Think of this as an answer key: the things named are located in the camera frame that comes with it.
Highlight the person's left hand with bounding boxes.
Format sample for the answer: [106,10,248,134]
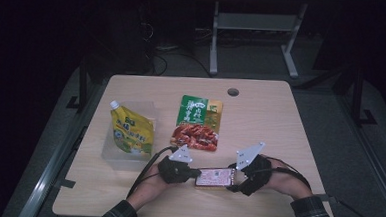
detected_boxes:
[127,160,180,213]

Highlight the aluminium rail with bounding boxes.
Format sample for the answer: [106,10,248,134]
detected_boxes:
[329,94,386,215]
[17,123,92,217]

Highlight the person's right hand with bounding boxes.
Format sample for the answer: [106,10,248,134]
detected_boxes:
[264,157,315,202]

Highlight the black metal stand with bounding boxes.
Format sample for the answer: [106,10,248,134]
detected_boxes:
[349,66,381,128]
[66,56,91,115]

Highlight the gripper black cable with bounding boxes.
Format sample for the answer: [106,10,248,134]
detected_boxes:
[260,155,315,193]
[126,143,180,202]

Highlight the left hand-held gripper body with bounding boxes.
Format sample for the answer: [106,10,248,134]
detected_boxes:
[156,143,195,186]

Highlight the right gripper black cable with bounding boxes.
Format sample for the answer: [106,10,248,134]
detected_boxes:
[260,155,315,193]

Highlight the white metal stand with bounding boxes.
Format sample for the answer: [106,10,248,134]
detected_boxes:
[208,0,310,80]

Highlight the clear plastic container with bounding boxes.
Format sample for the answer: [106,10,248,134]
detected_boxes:
[100,98,161,173]

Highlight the yellow spouted pouch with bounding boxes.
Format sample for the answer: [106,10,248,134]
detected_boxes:
[106,99,157,158]

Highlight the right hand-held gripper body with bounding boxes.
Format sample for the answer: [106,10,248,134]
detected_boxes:
[232,140,275,199]

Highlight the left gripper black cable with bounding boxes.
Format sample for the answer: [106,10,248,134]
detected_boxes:
[126,143,180,202]

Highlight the small pink box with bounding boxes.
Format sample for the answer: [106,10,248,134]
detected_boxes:
[194,165,237,190]

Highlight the grey table bracket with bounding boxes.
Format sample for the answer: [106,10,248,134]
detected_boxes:
[55,178,77,190]
[315,193,341,205]

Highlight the black floor cables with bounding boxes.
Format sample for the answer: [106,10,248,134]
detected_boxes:
[136,21,217,80]

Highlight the green and red food packet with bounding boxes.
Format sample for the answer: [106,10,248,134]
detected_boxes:
[169,93,225,153]

